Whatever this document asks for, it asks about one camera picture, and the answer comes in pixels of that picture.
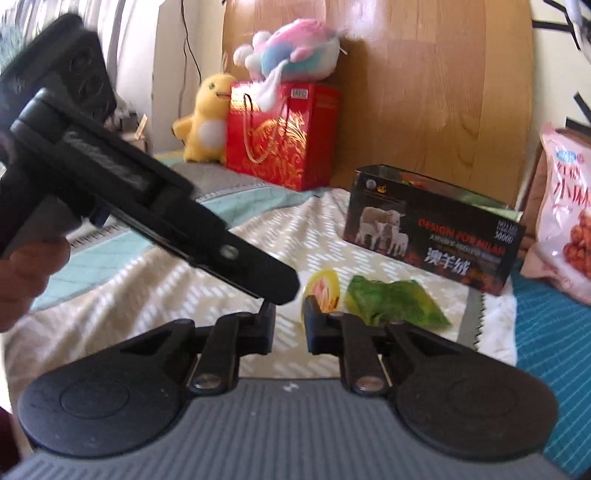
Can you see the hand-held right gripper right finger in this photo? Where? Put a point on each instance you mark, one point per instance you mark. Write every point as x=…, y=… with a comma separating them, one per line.
x=321, y=332

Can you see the green leaf snack packet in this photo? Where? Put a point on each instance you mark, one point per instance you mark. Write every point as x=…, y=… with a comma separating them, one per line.
x=392, y=300

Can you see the red gift box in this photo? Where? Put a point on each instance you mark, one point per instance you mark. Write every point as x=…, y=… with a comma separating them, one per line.
x=281, y=138

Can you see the black tape strips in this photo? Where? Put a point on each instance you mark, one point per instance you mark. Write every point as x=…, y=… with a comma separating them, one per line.
x=570, y=27

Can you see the blue patterned bedsheet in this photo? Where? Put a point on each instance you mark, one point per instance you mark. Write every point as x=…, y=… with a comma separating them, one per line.
x=549, y=360

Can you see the wooden headboard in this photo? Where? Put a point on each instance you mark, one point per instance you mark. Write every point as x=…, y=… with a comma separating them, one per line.
x=438, y=92

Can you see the black cardboard box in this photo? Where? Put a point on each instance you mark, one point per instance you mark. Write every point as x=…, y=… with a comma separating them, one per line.
x=438, y=230

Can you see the pastel plush toy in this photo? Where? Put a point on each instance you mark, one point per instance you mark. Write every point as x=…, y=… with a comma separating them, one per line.
x=295, y=50

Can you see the sesame bar packet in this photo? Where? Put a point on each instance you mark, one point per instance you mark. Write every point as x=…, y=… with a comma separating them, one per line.
x=325, y=288

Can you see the yellow plush chick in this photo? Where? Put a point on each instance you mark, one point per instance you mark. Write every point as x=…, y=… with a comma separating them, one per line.
x=207, y=120

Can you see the large pink snack bag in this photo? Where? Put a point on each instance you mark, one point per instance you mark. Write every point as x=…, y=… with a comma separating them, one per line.
x=565, y=217

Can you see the person's left hand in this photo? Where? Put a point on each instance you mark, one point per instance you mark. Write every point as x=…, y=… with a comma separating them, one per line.
x=27, y=281

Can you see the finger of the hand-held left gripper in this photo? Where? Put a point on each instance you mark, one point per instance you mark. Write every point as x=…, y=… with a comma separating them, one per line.
x=240, y=258

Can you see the patterned beige teal blanket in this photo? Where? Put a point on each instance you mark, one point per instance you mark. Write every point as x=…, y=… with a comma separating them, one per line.
x=184, y=277

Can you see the brown chair cushion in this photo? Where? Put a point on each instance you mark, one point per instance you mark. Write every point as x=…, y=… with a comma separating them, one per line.
x=533, y=184

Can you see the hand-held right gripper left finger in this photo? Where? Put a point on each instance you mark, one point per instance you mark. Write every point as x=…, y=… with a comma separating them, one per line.
x=263, y=332

